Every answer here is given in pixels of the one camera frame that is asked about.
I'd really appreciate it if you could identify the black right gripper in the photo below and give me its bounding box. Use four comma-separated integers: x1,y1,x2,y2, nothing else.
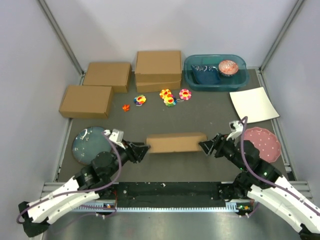
198,132,248,171

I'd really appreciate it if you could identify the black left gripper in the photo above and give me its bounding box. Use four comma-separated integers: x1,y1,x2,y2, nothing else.
106,139,151,178

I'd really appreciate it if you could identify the brown cardboard box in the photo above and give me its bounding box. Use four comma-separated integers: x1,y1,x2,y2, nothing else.
146,132,207,154

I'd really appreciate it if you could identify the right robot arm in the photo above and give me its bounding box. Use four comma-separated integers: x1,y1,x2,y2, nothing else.
199,133,320,240

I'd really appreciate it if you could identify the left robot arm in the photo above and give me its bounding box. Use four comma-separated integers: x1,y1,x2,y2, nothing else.
16,140,150,238

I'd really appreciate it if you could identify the folded cardboard box front left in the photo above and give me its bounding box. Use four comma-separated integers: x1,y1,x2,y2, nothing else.
59,85,114,119

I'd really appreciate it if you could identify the folded cardboard box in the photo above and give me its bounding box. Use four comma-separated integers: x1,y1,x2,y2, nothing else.
83,62,132,93
59,85,114,119

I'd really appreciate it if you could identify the folded cardboard box back left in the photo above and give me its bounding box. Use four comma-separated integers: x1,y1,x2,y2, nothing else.
83,62,132,93

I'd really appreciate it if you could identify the stacked cardboard box top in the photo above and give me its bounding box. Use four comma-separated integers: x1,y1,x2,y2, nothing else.
134,50,182,83

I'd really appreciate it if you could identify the blue round plate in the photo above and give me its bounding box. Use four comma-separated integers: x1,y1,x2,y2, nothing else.
71,126,112,165

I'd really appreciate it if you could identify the orange glitter leaf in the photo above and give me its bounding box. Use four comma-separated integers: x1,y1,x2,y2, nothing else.
122,104,130,112

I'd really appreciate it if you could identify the pink dotted plate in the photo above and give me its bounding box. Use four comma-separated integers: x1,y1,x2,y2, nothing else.
244,127,282,163

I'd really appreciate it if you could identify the blue flower plush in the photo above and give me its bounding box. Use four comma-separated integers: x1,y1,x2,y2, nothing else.
133,95,147,106

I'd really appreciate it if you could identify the white square plate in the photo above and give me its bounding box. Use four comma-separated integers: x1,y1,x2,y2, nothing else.
229,86,280,124

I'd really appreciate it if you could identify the pink flower plush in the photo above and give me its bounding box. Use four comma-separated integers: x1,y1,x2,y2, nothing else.
179,88,192,101

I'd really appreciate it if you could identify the rainbow flower plush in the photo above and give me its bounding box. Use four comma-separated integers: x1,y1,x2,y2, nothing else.
163,94,184,107

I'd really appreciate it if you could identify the orange flower plush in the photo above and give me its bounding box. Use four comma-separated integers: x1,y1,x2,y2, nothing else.
159,88,172,99

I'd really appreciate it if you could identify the blue patterned bowl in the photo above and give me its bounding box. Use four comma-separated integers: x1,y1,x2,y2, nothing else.
191,65,221,85

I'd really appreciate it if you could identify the teal plastic bin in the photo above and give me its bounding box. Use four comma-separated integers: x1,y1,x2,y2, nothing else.
183,54,250,92

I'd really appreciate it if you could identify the red patterned bowl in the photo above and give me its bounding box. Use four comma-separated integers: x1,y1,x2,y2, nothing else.
218,60,239,77

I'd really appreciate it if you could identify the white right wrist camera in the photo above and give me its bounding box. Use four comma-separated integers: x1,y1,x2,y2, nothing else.
226,120,244,141

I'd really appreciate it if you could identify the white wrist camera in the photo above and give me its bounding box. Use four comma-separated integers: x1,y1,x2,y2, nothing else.
226,120,244,141
102,129,126,149

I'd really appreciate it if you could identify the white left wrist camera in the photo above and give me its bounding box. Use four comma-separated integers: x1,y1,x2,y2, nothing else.
102,129,126,149

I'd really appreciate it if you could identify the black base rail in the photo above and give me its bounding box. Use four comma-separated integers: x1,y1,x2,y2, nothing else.
97,181,253,208

